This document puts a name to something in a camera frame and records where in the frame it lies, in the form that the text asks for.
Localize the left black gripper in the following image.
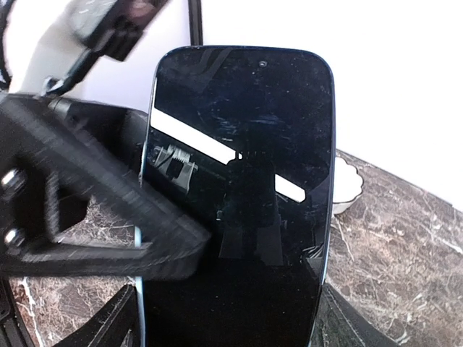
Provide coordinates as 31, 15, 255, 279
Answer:
1, 94, 210, 280

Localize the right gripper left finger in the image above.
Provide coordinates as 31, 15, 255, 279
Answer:
55, 285, 140, 347

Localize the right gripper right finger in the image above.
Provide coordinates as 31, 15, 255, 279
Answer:
313, 283, 398, 347

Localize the small dark phone case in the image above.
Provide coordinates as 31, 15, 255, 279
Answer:
143, 46, 335, 346

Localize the white fluted ceramic bowl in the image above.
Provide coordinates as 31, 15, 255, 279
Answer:
332, 157, 364, 215

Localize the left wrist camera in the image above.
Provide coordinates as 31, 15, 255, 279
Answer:
0, 0, 171, 98

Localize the left black frame post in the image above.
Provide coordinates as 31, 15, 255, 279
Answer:
188, 0, 203, 46

